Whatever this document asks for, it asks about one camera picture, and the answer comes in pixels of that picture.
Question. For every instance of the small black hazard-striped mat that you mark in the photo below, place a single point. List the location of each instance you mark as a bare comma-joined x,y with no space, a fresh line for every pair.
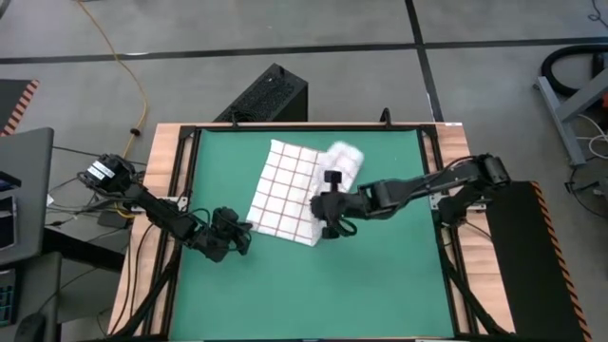
14,102

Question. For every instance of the black table clip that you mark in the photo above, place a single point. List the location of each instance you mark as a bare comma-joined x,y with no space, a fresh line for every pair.
233,122
386,119

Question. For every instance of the grey metal stand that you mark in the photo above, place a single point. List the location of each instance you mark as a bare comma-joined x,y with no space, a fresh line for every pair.
565,114

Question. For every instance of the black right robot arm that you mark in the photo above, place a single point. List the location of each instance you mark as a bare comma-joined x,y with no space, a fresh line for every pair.
418,185

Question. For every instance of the black mesh computer tower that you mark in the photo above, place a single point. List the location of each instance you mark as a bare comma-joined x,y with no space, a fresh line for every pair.
271,95

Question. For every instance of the green table mat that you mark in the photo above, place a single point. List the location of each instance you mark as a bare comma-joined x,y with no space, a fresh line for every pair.
309,294

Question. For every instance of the grey keyboard desk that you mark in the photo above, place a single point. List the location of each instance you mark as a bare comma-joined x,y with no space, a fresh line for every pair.
38,285

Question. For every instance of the large black hazard-striped mat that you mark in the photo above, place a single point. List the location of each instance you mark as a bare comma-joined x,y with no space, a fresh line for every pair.
527,266

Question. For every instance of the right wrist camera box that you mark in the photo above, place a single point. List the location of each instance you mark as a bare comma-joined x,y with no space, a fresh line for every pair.
319,209

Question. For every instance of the black computer mouse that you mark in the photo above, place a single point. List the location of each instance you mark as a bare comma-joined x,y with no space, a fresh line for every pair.
29,328

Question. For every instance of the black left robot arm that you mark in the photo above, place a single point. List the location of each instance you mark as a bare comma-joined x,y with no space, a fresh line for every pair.
161,216

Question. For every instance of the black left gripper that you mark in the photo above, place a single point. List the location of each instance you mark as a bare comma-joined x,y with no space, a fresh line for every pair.
221,240

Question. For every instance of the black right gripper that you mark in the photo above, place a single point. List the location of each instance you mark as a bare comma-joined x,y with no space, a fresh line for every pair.
347,206

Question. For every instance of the white red-checked towel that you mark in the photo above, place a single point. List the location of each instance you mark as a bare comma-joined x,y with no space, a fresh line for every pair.
285,190

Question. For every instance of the black aluminium table frame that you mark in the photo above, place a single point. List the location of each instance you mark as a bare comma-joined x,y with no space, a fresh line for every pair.
309,127

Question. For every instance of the black power adapter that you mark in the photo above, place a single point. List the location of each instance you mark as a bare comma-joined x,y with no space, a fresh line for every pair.
111,219

